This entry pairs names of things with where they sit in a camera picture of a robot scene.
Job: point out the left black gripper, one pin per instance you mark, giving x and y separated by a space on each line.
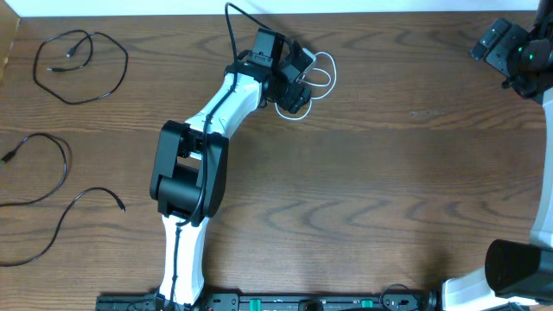
296 99

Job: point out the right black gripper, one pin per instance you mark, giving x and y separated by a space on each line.
499 53

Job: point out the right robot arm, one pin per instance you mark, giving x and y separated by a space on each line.
515 275

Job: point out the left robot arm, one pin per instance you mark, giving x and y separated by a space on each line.
189 176

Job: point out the brown cardboard panel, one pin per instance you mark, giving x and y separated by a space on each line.
9 24

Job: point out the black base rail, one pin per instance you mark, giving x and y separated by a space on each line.
235 302

